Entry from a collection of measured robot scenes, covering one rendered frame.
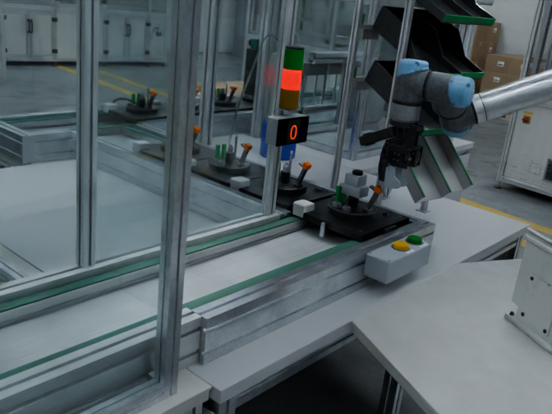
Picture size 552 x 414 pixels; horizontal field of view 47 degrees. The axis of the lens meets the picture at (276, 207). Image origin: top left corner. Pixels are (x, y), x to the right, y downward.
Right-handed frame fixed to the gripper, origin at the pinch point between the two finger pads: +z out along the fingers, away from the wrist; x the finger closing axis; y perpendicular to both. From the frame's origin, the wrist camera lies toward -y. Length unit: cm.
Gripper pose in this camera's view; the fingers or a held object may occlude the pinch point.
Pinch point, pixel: (384, 190)
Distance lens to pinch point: 175.8
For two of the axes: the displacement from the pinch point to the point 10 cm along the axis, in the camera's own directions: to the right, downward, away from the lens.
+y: 7.4, 2.9, -6.0
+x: 6.6, -1.8, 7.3
